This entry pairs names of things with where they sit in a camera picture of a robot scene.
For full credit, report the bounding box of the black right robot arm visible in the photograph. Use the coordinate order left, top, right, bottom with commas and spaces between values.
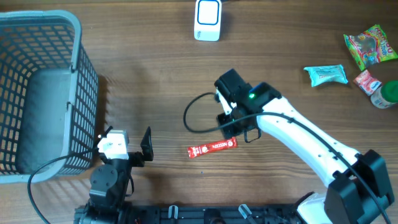
215, 69, 394, 223

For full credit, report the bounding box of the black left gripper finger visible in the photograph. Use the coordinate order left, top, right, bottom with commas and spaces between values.
94, 126, 113, 148
140, 126, 154, 161

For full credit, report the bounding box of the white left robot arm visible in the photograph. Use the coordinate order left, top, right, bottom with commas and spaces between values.
73, 127, 154, 224

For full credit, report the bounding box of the green gummy candy bag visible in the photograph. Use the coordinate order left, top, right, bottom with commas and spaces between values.
343, 24, 397, 71

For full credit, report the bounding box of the light teal tissue pack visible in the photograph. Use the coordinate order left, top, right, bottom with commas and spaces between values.
303, 65, 348, 87

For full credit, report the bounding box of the grey plastic shopping basket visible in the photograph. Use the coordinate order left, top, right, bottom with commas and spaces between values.
1, 10, 98, 184

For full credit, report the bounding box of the white barcode scanner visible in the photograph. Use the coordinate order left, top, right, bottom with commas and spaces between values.
194, 0, 222, 42

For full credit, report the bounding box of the green lid white jar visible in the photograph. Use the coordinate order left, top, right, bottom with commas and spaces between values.
371, 80, 398, 109

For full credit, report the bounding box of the red snack packet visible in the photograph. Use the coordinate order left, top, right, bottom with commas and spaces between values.
354, 70, 382, 96

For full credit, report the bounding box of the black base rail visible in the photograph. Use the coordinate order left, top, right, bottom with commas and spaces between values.
73, 203, 304, 224

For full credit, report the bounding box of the red coffee stick sachet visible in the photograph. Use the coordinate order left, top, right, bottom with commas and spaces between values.
187, 137, 238, 159

